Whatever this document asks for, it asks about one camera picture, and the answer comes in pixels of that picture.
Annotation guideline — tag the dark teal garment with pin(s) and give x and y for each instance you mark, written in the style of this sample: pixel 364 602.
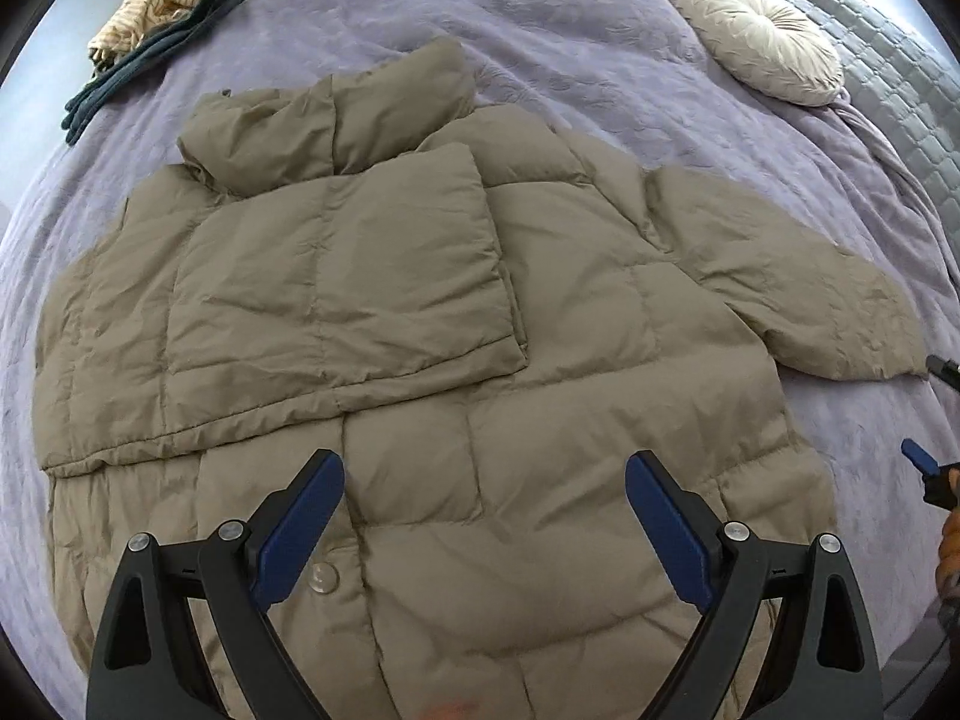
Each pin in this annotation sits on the dark teal garment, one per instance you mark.
pixel 142 64

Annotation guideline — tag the person's right hand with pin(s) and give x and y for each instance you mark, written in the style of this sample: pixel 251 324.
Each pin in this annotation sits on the person's right hand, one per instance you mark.
pixel 951 540

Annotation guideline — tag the tan striped garment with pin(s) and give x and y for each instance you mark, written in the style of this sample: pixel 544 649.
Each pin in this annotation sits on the tan striped garment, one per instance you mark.
pixel 172 4

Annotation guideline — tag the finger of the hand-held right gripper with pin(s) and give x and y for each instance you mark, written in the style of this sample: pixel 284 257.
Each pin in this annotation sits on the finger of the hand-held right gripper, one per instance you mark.
pixel 919 456
pixel 943 369

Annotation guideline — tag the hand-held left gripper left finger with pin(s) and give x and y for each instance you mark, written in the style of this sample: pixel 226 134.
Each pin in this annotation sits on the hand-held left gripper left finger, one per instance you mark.
pixel 300 525

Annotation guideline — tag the purple bed blanket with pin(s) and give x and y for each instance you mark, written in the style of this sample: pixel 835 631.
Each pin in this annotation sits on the purple bed blanket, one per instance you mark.
pixel 600 52

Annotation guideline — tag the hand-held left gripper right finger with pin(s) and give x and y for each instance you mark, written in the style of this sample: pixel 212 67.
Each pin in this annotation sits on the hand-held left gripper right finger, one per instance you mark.
pixel 667 525

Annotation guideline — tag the beige puffer jacket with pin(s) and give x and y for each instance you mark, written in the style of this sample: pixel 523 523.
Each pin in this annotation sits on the beige puffer jacket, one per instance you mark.
pixel 465 315

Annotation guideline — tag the round cream pillow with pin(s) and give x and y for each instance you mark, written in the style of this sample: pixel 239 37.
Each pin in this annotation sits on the round cream pillow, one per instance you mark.
pixel 757 34

